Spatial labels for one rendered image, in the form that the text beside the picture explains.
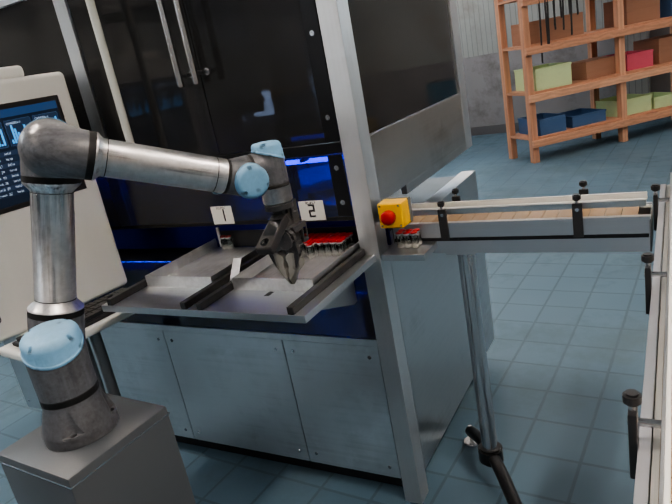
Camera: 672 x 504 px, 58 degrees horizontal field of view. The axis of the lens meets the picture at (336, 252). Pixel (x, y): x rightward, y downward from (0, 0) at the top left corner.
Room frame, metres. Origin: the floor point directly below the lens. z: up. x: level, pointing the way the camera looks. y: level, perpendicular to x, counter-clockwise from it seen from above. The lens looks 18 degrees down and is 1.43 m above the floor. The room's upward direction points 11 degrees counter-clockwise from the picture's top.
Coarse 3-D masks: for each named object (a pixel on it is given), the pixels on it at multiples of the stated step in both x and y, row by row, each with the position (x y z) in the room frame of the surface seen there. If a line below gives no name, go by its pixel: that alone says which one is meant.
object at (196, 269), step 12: (192, 252) 1.93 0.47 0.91; (204, 252) 1.98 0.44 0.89; (216, 252) 1.98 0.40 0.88; (228, 252) 1.95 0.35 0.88; (240, 252) 1.92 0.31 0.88; (252, 252) 1.79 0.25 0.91; (168, 264) 1.83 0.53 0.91; (180, 264) 1.88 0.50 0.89; (192, 264) 1.89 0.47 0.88; (204, 264) 1.86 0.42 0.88; (216, 264) 1.84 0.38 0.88; (228, 264) 1.81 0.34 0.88; (156, 276) 1.73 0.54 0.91; (168, 276) 1.70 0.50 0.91; (180, 276) 1.67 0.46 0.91; (192, 276) 1.65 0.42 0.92; (204, 276) 1.63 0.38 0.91; (216, 276) 1.64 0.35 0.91
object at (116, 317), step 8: (104, 320) 1.74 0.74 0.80; (112, 320) 1.76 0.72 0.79; (120, 320) 1.78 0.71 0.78; (88, 328) 1.70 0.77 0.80; (96, 328) 1.71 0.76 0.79; (104, 328) 1.73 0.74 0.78; (16, 336) 1.79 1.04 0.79; (88, 336) 1.69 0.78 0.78; (8, 344) 1.69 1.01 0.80; (0, 352) 1.67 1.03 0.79; (8, 352) 1.64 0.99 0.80; (16, 352) 1.61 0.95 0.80
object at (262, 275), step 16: (304, 256) 1.74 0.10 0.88; (336, 256) 1.68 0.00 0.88; (240, 272) 1.60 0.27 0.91; (256, 272) 1.66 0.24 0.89; (272, 272) 1.65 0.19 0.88; (304, 272) 1.59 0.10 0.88; (320, 272) 1.47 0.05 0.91; (240, 288) 1.56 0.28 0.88; (256, 288) 1.53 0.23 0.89; (272, 288) 1.50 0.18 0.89; (288, 288) 1.48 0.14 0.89; (304, 288) 1.45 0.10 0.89
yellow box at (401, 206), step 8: (384, 200) 1.64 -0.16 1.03; (392, 200) 1.62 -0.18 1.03; (400, 200) 1.60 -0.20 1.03; (408, 200) 1.62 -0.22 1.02; (384, 208) 1.60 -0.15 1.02; (392, 208) 1.59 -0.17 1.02; (400, 208) 1.58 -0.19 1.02; (408, 208) 1.62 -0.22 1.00; (400, 216) 1.58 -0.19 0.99; (408, 216) 1.61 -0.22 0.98; (392, 224) 1.59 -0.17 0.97; (400, 224) 1.58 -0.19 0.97
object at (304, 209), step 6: (300, 204) 1.75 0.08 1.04; (306, 204) 1.73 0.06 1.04; (318, 204) 1.71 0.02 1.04; (300, 210) 1.75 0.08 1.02; (306, 210) 1.74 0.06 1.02; (318, 210) 1.72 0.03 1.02; (324, 210) 1.71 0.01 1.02; (306, 216) 1.74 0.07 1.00; (318, 216) 1.72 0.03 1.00; (324, 216) 1.71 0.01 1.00
